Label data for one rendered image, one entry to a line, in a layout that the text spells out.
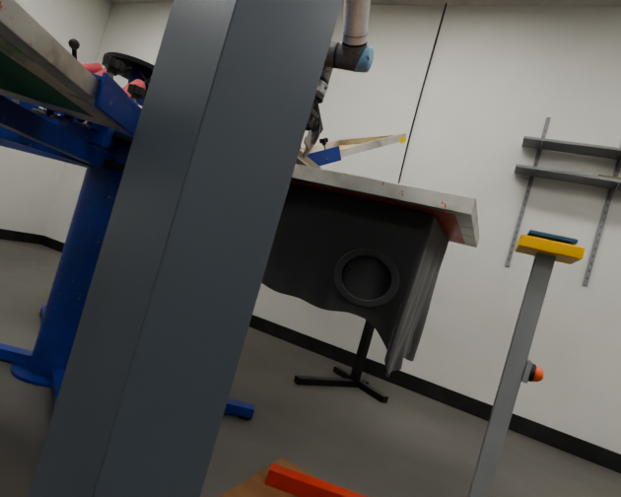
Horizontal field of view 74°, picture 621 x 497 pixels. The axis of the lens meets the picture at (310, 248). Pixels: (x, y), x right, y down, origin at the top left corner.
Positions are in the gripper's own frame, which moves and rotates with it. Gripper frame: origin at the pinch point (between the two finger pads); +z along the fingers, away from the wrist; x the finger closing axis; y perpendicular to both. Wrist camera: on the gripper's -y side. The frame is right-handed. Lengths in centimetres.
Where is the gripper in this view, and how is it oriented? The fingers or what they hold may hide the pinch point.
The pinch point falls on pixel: (300, 154)
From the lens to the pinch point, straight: 145.5
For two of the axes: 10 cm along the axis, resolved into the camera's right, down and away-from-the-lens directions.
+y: -3.9, -1.2, -9.1
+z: -2.7, 9.6, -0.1
